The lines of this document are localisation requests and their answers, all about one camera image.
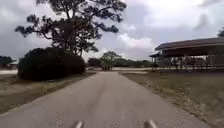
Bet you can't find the shaded grass verge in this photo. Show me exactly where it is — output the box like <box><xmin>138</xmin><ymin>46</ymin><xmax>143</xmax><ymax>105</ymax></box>
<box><xmin>119</xmin><ymin>70</ymin><xmax>224</xmax><ymax>128</ymax></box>

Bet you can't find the dry grass field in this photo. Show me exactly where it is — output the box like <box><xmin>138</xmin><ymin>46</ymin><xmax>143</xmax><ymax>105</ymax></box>
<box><xmin>0</xmin><ymin>71</ymin><xmax>98</xmax><ymax>115</ymax></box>

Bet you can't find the tall pine tree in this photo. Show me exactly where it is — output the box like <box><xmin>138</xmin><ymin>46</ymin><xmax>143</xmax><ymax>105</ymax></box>
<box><xmin>14</xmin><ymin>0</ymin><xmax>128</xmax><ymax>58</ymax></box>

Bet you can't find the grey concrete path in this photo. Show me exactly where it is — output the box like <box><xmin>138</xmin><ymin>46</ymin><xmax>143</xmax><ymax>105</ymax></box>
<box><xmin>0</xmin><ymin>70</ymin><xmax>214</xmax><ymax>128</ymax></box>

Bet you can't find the long open shelter building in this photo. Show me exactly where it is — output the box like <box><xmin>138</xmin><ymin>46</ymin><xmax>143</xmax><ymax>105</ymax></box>
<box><xmin>148</xmin><ymin>36</ymin><xmax>224</xmax><ymax>72</ymax></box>

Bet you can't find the robot's own part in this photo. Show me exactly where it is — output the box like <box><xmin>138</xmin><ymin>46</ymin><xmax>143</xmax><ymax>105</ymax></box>
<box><xmin>74</xmin><ymin>120</ymin><xmax>84</xmax><ymax>128</ymax></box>
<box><xmin>143</xmin><ymin>119</ymin><xmax>158</xmax><ymax>128</ymax></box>

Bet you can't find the distant row of trees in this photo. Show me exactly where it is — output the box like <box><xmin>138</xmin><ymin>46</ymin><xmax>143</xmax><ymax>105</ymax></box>
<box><xmin>87</xmin><ymin>50</ymin><xmax>154</xmax><ymax>69</ymax></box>

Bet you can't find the dark round bush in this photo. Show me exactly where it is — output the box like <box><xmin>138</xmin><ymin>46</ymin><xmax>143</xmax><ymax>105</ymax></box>
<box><xmin>17</xmin><ymin>46</ymin><xmax>87</xmax><ymax>82</ymax></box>

